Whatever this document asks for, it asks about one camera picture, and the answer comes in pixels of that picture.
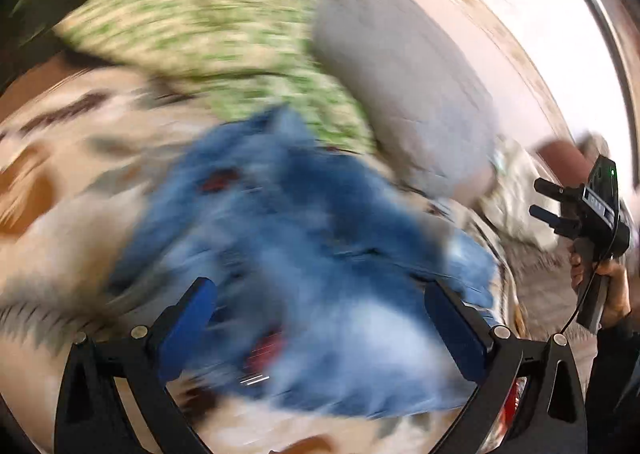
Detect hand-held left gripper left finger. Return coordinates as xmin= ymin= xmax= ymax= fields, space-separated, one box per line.
xmin=55 ymin=277 xmax=219 ymax=454

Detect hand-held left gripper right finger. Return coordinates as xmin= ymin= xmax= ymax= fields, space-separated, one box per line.
xmin=424 ymin=279 xmax=589 ymax=454

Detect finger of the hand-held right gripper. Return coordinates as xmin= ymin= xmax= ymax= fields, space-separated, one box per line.
xmin=533 ymin=177 xmax=587 ymax=207
xmin=528 ymin=204 xmax=578 ymax=238

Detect blue denim pants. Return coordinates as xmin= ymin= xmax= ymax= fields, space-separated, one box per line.
xmin=107 ymin=104 xmax=501 ymax=420

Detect person's right forearm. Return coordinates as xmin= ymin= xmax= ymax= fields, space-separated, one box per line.
xmin=584 ymin=307 xmax=640 ymax=454

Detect person's right hand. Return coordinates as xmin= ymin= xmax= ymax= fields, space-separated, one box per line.
xmin=569 ymin=249 xmax=630 ymax=322

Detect white crumpled cloth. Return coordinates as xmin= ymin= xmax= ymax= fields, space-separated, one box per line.
xmin=480 ymin=137 xmax=561 ymax=250

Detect leaf print blanket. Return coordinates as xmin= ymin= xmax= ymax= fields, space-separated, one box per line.
xmin=0 ymin=67 xmax=506 ymax=454

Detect grey pillow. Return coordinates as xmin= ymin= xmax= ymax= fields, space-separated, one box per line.
xmin=310 ymin=0 xmax=501 ymax=202

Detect green checked quilt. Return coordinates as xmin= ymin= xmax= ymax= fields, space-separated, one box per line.
xmin=52 ymin=0 xmax=376 ymax=155

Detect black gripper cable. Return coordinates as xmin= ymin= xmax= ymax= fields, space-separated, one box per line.
xmin=557 ymin=214 xmax=621 ymax=336

